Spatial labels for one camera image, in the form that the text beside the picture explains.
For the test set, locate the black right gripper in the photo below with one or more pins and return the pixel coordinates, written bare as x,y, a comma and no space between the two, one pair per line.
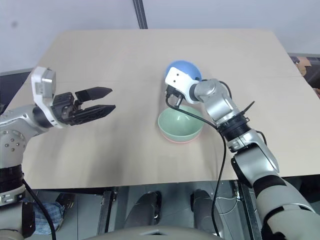
172,93

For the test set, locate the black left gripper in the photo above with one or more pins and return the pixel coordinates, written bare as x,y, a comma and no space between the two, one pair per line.
63,107

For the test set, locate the blue bowl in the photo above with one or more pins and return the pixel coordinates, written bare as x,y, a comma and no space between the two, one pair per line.
186,67

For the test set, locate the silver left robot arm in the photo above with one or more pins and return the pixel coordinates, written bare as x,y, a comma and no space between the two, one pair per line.
15,145

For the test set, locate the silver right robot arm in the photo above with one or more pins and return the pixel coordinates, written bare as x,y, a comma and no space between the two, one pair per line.
217,102

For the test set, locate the green bowl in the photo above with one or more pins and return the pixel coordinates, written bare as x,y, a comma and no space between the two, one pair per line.
180,125

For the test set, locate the pink bowl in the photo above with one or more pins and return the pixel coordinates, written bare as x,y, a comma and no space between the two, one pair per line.
180,142

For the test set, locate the dark flat panel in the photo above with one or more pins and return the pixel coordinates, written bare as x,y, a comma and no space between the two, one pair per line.
12,85

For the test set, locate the metal table leg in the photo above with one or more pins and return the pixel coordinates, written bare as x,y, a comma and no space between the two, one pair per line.
107,210
248,210

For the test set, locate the dark rounded shape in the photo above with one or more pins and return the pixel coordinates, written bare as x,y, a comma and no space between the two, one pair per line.
147,207
203,207

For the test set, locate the blue checked cloth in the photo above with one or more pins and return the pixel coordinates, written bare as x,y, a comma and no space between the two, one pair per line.
53,212

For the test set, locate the dark cabinet with clutter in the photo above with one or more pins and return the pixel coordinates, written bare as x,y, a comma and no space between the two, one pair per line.
311,67

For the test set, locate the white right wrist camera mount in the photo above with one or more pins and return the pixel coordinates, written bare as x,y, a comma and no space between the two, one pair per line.
180,80

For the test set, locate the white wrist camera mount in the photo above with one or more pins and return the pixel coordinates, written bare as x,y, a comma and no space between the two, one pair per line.
180,80
37,87

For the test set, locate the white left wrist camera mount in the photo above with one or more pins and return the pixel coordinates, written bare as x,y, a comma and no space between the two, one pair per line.
37,87

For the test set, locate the dark vertical wall strip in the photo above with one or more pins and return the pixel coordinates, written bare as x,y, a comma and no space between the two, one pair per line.
140,12

